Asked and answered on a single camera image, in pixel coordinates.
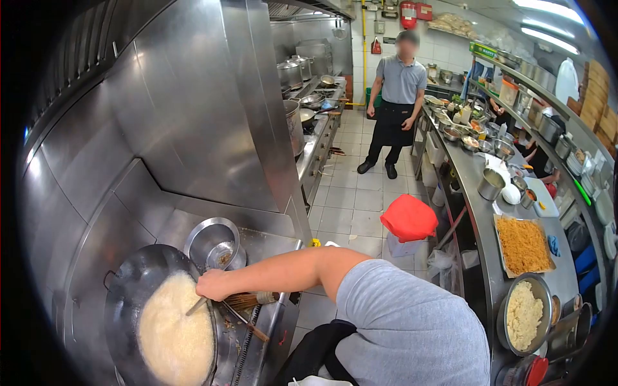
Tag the large tall steel pot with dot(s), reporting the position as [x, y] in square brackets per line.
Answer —
[294, 128]

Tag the tray of yellow fried shreds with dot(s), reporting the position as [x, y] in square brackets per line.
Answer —
[524, 246]

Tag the white bin with red lid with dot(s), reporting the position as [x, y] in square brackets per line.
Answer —
[409, 218]

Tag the container with red lid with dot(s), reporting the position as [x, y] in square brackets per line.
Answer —
[528, 372]

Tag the large black wok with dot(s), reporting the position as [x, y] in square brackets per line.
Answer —
[126, 294]

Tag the yellow pipe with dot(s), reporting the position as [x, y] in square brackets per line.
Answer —
[364, 53]

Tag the small steel ladle bowl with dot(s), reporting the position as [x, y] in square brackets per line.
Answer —
[226, 256]

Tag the tall steel cup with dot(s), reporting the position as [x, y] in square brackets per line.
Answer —
[490, 186]

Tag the person's body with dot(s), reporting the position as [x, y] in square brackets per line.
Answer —
[415, 328]

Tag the small steel sauce cup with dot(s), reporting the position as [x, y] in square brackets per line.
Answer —
[528, 199]

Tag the white cutting board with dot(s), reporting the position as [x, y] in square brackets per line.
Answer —
[545, 193]

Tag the person's right fingers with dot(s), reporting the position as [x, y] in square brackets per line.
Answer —
[204, 291]

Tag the green bin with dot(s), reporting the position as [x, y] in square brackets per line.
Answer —
[369, 99]

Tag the round steel bowl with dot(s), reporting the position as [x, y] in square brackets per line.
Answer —
[205, 239]

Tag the bamboo wok brush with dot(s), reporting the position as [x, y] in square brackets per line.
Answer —
[246, 300]

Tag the white plastic jug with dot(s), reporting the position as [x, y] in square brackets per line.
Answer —
[566, 82]

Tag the steel prep counter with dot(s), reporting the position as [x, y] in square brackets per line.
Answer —
[475, 202]

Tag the steel overhead shelf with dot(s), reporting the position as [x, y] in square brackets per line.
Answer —
[545, 103]

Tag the white foamy liquid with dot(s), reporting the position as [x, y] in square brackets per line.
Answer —
[174, 333]

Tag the red fire extinguisher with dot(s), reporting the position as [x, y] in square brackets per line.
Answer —
[408, 14]

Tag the clear plastic bag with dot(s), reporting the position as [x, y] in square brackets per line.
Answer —
[442, 265]

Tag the steel bowl of white rice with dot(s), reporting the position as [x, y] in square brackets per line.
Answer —
[524, 316]

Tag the metal ladle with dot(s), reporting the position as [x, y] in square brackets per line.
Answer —
[197, 307]

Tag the blue cloth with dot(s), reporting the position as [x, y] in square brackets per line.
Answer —
[554, 245]

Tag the person's right hand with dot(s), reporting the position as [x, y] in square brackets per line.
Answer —
[216, 284]

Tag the steel wok range with hood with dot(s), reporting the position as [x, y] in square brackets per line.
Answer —
[193, 120]

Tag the stack of bamboo steamers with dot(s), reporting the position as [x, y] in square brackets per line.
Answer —
[596, 96]

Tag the steel stock pot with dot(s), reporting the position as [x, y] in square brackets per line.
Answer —
[288, 75]
[305, 66]

